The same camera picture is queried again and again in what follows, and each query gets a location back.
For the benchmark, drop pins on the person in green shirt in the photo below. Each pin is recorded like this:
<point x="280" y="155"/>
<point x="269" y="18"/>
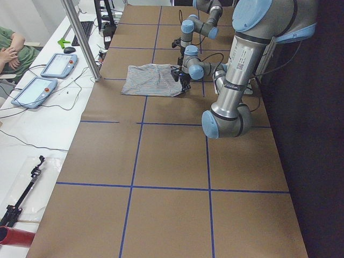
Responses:
<point x="16" y="57"/>

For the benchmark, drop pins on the striped collared shirt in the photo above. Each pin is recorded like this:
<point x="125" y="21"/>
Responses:
<point x="151" y="80"/>

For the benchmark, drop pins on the red cylinder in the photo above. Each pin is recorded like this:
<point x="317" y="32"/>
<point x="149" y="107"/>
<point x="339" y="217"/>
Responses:
<point x="15" y="237"/>

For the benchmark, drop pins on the upper blue teach pendant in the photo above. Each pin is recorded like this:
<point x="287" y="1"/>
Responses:
<point x="60" y="66"/>

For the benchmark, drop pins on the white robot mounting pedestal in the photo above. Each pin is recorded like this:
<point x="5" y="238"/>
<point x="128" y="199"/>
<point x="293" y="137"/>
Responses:
<point x="252" y="88"/>

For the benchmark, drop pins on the green plastic tool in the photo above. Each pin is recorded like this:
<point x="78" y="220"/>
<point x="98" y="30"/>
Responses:
<point x="62" y="43"/>

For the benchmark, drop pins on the blue teach pendant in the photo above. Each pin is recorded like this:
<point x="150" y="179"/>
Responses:
<point x="35" y="92"/>
<point x="60" y="66"/>

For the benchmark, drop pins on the lower blue teach pendant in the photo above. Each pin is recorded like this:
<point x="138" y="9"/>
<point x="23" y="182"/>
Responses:
<point x="35" y="92"/>

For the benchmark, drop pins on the black computer mouse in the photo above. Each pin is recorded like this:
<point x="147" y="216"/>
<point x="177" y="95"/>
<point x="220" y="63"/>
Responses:
<point x="69" y="50"/>

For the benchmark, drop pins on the black box with label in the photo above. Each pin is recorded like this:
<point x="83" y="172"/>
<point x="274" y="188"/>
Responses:
<point x="108" y="33"/>

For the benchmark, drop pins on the aluminium frame post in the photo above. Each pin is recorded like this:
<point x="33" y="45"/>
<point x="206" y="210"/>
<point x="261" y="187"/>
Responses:
<point x="76" y="25"/>

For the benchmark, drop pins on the black keyboard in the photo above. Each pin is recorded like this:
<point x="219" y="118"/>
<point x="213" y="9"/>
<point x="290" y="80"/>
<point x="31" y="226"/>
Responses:
<point x="87" y="28"/>

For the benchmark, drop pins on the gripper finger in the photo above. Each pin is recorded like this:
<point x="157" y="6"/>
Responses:
<point x="184" y="88"/>

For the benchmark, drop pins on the black handheld gripper stick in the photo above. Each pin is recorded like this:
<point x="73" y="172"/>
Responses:
<point x="13" y="211"/>

